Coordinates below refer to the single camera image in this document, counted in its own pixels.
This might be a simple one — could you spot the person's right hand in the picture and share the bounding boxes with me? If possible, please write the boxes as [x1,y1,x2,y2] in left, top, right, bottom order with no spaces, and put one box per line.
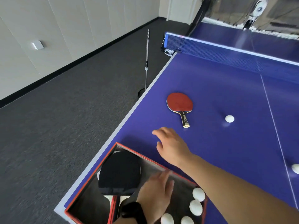
[152,127,192,168]

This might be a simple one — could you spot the person's left hand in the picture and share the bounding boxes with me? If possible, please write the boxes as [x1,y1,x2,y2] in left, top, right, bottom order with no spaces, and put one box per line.
[137,170,175,224]

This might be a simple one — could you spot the person's right forearm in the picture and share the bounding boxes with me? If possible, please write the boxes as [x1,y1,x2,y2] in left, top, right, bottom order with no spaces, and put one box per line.
[179,153,299,224]

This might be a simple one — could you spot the black wristwatch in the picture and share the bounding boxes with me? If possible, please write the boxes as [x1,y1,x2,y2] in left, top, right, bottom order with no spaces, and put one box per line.
[120,202,148,224]

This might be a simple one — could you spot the black table tennis paddle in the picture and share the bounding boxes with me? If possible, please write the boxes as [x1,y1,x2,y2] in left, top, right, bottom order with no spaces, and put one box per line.
[98,150,142,196]

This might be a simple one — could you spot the red table tennis paddle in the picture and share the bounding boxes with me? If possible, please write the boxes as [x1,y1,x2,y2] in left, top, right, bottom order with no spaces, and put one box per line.
[166,92,194,128]

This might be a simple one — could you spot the black box with red edge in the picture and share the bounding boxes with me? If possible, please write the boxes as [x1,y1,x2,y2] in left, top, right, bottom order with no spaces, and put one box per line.
[64,142,209,224]

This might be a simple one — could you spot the silver pole with black base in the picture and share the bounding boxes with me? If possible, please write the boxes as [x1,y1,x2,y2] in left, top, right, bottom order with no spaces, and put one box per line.
[138,29,150,98]

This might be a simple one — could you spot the blue table tennis net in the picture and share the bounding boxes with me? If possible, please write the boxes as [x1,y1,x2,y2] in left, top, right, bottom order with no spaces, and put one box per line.
[165,33,299,85]

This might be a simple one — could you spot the white door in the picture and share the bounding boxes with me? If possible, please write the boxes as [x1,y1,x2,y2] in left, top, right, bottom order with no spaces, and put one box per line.
[166,0,202,25]

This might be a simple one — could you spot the black ball catch net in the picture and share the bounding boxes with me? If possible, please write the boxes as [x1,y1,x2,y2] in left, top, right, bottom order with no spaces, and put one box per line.
[186,0,299,40]

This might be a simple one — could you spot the white ball launcher robot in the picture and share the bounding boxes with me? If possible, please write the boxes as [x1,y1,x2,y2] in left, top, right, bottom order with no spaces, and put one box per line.
[242,0,268,30]

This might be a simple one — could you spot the black net post clamp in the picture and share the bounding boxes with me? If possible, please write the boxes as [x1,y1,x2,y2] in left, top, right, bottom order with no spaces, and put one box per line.
[161,33,178,58]

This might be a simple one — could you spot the white wall device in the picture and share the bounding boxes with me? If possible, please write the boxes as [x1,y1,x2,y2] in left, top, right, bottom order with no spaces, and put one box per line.
[31,40,44,51]

